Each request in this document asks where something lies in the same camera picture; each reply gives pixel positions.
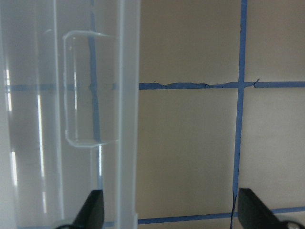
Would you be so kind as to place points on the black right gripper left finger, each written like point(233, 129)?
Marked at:
point(91, 215)

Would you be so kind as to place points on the clear plastic box lid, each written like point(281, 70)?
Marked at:
point(69, 83)

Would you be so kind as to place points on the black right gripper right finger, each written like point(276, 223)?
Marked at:
point(253, 213)

